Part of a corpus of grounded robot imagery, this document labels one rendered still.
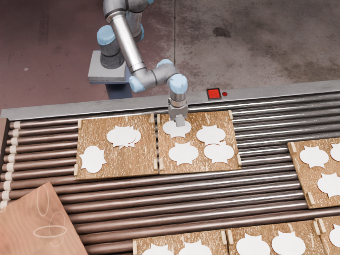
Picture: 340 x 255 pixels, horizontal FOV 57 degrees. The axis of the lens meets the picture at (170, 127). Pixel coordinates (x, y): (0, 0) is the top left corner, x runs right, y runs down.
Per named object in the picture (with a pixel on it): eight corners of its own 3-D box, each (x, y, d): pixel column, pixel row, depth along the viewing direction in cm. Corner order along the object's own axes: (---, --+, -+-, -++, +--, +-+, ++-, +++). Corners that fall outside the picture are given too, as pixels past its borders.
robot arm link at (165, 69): (148, 62, 139) (159, 80, 134) (171, 55, 141) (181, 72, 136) (149, 74, 145) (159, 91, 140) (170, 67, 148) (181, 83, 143)
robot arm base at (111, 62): (99, 53, 197) (96, 41, 189) (123, 50, 199) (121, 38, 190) (100, 71, 189) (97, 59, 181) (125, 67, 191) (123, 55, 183)
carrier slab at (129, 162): (80, 120, 171) (79, 119, 170) (154, 115, 173) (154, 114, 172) (75, 180, 154) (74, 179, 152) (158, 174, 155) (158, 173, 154)
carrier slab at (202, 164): (157, 116, 173) (157, 114, 171) (229, 112, 174) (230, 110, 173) (160, 174, 155) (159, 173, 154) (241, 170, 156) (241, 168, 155)
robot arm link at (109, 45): (96, 45, 187) (92, 27, 176) (118, 38, 190) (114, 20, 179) (103, 58, 181) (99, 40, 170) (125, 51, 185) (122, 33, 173)
